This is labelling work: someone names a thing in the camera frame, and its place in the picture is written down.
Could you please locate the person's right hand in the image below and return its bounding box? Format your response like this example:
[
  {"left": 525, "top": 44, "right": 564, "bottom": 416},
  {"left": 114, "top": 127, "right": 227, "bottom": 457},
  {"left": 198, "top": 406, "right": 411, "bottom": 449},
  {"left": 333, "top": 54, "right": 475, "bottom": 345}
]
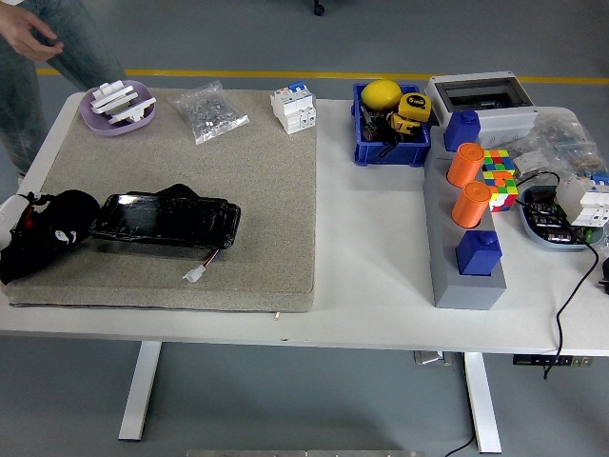
[{"left": 0, "top": 5, "right": 66, "bottom": 62}]

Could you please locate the purple bowl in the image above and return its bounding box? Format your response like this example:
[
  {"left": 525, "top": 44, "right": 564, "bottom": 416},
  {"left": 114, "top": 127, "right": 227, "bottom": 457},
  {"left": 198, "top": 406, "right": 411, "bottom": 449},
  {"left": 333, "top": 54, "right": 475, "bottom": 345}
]
[{"left": 78, "top": 79, "right": 158, "bottom": 138}]

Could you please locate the yellow ball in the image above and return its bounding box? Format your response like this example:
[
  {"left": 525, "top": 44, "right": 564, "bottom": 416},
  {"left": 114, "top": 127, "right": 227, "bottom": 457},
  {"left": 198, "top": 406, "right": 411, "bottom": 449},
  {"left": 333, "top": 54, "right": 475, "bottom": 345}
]
[{"left": 360, "top": 79, "right": 403, "bottom": 111}]

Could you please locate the blue plastic bin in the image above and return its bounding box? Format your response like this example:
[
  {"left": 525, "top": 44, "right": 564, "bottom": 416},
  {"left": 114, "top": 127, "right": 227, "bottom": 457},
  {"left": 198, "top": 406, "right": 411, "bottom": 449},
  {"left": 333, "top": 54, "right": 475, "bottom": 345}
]
[{"left": 350, "top": 82, "right": 432, "bottom": 168}]

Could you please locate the dark screwdriver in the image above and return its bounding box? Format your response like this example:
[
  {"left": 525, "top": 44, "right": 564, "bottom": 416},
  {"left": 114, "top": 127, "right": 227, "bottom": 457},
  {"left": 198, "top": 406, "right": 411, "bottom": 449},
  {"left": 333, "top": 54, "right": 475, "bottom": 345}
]
[{"left": 360, "top": 105, "right": 382, "bottom": 142}]

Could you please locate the yellow tape measure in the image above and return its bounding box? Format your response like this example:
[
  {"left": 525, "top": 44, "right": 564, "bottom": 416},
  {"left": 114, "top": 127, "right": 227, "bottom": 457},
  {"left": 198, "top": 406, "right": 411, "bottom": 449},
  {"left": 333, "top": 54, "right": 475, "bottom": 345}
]
[{"left": 397, "top": 92, "right": 433, "bottom": 126}]

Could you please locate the blue square block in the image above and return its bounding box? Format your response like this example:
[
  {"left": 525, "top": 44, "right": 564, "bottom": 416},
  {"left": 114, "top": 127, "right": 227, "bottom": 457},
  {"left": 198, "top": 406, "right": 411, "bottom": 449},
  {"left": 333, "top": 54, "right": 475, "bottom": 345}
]
[
  {"left": 442, "top": 109, "right": 481, "bottom": 152},
  {"left": 455, "top": 229, "right": 503, "bottom": 277}
]

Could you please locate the grey-blue bowl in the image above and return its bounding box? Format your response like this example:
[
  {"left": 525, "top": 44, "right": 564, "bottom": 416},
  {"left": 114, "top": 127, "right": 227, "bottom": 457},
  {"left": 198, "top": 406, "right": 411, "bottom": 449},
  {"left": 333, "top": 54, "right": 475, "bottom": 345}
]
[{"left": 517, "top": 184, "right": 605, "bottom": 252}]

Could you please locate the white breaker block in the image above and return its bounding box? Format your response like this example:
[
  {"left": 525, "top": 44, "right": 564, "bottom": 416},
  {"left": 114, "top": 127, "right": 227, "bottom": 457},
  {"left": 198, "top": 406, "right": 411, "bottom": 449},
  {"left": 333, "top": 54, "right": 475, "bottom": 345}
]
[{"left": 555, "top": 170, "right": 609, "bottom": 228}]

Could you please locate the wire with white connector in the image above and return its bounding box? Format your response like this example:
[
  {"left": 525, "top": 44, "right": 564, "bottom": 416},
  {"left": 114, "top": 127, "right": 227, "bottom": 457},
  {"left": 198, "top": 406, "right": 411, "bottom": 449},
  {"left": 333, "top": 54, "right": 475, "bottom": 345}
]
[{"left": 183, "top": 247, "right": 223, "bottom": 286}]

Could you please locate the white table leg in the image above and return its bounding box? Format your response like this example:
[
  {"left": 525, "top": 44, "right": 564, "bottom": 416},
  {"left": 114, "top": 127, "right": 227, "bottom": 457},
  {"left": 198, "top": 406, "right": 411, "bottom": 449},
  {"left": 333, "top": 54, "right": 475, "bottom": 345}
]
[
  {"left": 117, "top": 341, "right": 163, "bottom": 442},
  {"left": 463, "top": 352, "right": 503, "bottom": 454}
]

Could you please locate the grey distribution box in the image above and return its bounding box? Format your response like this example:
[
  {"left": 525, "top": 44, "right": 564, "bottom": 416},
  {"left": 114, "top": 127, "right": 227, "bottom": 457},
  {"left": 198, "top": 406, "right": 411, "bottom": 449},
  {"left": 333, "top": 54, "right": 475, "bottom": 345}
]
[{"left": 423, "top": 70, "right": 540, "bottom": 147}]

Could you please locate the black capacitor board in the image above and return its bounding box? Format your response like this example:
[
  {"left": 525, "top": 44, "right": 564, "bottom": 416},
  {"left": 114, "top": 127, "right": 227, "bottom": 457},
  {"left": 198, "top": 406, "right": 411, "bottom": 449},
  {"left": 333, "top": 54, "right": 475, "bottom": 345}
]
[{"left": 525, "top": 188, "right": 580, "bottom": 244}]

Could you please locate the grey shape sorter base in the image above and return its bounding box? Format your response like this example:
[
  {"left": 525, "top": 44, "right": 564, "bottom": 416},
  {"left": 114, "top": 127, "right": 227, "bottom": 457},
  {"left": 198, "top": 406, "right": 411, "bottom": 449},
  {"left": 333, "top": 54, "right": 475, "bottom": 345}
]
[{"left": 422, "top": 127, "right": 508, "bottom": 310}]

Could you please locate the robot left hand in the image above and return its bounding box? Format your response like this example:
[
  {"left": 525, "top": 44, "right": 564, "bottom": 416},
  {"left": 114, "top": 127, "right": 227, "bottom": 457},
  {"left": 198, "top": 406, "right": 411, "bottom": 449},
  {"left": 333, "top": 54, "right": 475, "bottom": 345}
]
[{"left": 0, "top": 192, "right": 81, "bottom": 249}]

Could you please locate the orange cylinder block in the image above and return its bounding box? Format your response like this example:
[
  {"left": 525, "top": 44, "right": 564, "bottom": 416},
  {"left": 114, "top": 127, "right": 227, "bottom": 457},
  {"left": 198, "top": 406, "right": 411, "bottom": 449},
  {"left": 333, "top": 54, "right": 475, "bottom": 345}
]
[
  {"left": 445, "top": 142, "right": 485, "bottom": 189},
  {"left": 450, "top": 181, "right": 493, "bottom": 229}
]

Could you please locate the white plastic clip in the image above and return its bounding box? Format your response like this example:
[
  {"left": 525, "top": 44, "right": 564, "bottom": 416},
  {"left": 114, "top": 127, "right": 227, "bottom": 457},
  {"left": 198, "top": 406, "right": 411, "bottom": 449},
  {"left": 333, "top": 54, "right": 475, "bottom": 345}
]
[
  {"left": 107, "top": 97, "right": 157, "bottom": 126},
  {"left": 89, "top": 81, "right": 141, "bottom": 115}
]

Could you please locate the person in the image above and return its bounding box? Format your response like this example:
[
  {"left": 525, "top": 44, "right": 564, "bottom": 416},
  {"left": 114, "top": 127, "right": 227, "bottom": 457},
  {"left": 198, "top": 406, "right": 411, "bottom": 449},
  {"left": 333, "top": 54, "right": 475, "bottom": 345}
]
[{"left": 0, "top": 0, "right": 128, "bottom": 180}]

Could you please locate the black table control panel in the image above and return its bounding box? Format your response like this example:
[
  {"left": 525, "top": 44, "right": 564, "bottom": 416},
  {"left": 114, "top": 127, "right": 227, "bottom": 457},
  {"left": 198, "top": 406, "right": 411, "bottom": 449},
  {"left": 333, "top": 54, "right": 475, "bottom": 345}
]
[{"left": 512, "top": 354, "right": 596, "bottom": 368}]

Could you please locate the metal bracket under table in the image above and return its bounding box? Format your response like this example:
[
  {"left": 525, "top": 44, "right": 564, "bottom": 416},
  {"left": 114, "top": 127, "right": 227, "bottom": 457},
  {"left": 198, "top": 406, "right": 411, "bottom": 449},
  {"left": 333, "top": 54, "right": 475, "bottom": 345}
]
[{"left": 412, "top": 350, "right": 453, "bottom": 367}]

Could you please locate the white breaker with blue switches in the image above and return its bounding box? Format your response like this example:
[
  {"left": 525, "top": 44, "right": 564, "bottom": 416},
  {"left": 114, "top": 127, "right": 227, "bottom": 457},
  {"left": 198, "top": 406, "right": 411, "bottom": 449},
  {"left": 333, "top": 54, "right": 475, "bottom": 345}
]
[{"left": 269, "top": 80, "right": 319, "bottom": 136}]

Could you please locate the black battery panel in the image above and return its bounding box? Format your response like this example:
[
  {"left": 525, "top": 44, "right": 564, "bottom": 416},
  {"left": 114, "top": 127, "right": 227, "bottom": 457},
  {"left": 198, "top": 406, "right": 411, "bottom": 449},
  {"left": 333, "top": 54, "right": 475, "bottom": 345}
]
[{"left": 88, "top": 184, "right": 242, "bottom": 250}]

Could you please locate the black floor cable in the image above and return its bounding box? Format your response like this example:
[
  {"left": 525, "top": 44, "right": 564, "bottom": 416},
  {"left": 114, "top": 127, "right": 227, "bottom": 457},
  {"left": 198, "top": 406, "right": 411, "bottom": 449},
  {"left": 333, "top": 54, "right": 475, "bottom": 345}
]
[{"left": 442, "top": 435, "right": 477, "bottom": 457}]

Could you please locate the black power cable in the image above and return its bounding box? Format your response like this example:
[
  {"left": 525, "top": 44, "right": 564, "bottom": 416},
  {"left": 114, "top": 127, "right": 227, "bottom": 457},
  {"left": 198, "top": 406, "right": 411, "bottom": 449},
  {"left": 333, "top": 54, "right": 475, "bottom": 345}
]
[{"left": 516, "top": 170, "right": 600, "bottom": 381}]

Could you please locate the clear bag of electronic parts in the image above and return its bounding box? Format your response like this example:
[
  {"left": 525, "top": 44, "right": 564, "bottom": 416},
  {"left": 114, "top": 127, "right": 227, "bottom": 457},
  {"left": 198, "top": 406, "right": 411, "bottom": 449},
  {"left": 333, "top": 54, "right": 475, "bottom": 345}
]
[{"left": 480, "top": 107, "right": 609, "bottom": 191}]

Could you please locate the yellow and black tool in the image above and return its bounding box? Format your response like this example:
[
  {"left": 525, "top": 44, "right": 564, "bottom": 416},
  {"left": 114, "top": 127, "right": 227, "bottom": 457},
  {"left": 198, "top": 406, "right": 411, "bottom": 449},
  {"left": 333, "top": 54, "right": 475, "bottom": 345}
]
[{"left": 385, "top": 112, "right": 422, "bottom": 139}]

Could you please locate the colourful puzzle cube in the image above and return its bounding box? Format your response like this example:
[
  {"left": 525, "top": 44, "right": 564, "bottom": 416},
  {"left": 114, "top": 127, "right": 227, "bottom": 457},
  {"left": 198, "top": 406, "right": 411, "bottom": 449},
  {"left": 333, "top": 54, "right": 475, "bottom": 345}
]
[{"left": 480, "top": 149, "right": 520, "bottom": 213}]

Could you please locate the clear bag of screws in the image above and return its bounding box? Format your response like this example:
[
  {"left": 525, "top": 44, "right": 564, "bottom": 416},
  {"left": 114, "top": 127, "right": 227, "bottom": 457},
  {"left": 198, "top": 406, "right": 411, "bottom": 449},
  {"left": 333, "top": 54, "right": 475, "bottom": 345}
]
[{"left": 167, "top": 79, "right": 250, "bottom": 147}]

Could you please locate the grey-brown mat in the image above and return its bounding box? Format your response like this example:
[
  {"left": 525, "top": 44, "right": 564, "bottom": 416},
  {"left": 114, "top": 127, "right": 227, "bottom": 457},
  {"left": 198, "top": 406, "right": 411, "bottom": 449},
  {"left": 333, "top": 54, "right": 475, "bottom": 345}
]
[{"left": 0, "top": 88, "right": 319, "bottom": 314}]

